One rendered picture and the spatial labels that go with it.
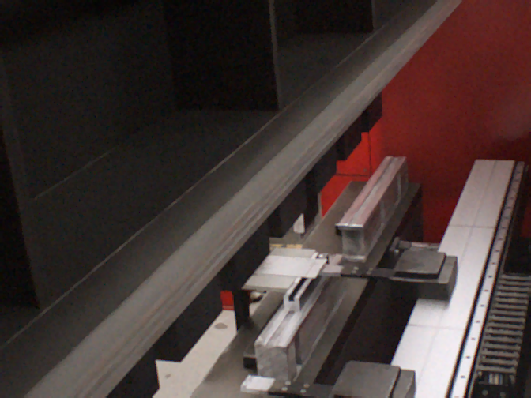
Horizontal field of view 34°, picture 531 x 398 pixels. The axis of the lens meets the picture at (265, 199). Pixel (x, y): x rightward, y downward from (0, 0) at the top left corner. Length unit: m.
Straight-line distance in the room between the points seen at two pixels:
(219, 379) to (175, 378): 1.72
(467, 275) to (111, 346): 1.25
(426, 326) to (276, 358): 0.27
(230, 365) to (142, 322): 1.12
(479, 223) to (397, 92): 0.63
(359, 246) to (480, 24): 0.71
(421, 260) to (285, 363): 0.33
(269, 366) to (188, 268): 0.95
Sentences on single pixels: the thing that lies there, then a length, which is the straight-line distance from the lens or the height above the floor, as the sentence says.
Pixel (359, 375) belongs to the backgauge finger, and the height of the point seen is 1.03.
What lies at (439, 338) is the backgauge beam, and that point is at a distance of 1.54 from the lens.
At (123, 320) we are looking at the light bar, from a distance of 0.60.
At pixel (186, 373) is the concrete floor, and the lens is 3.41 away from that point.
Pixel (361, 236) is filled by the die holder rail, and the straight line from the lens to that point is 2.06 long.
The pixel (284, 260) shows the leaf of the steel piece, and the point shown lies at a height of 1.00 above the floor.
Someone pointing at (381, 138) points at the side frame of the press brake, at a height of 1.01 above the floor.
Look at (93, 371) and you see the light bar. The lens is 0.56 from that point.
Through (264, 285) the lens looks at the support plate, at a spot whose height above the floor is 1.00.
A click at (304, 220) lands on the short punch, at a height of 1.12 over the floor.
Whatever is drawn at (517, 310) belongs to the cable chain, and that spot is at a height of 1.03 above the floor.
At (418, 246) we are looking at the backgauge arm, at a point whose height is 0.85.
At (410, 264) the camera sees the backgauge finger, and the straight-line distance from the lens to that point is 1.69.
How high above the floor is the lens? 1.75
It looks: 20 degrees down
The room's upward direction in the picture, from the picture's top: 5 degrees counter-clockwise
